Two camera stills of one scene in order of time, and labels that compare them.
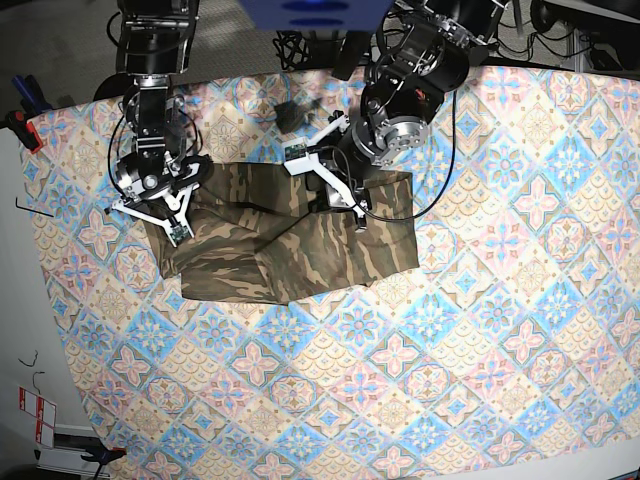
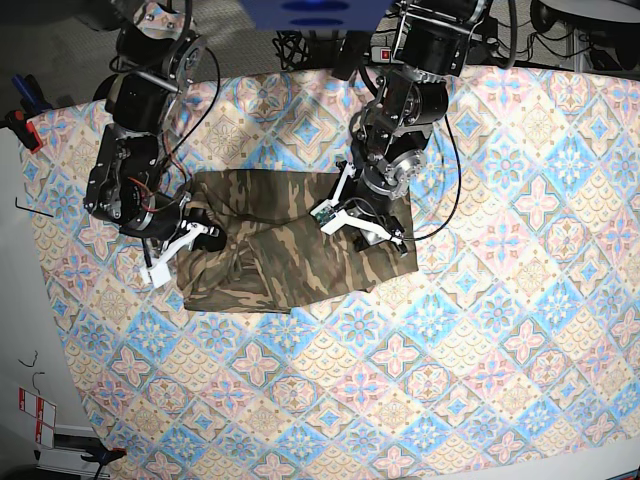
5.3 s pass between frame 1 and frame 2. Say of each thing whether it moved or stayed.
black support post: stayed
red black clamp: stayed
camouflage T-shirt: stayed
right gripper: moved
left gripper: moved
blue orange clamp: stayed
